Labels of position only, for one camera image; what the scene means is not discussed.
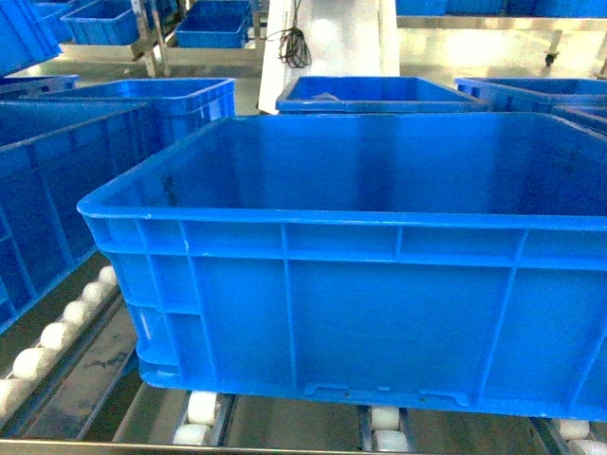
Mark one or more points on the large blue plastic crate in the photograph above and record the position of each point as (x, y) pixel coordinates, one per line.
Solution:
(425, 261)

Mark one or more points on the steel roller shelf rack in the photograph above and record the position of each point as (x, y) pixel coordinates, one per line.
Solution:
(90, 400)

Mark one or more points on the blue crate behind centre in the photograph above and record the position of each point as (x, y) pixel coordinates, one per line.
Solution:
(373, 95)

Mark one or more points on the blue crate behind left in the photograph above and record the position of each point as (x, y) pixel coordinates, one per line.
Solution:
(180, 106)

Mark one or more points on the white pillar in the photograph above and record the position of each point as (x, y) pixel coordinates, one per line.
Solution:
(345, 38)

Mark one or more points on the white roller track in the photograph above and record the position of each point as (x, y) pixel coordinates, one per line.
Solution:
(34, 364)

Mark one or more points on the distant blue crate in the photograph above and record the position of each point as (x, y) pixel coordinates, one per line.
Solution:
(215, 24)
(102, 23)

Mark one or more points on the blue crate on left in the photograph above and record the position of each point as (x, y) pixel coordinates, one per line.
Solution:
(52, 155)

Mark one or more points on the distant blue crate left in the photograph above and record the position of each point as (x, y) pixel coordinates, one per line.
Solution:
(102, 23)

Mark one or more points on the blue crate far right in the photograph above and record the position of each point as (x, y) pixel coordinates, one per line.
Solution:
(582, 101)

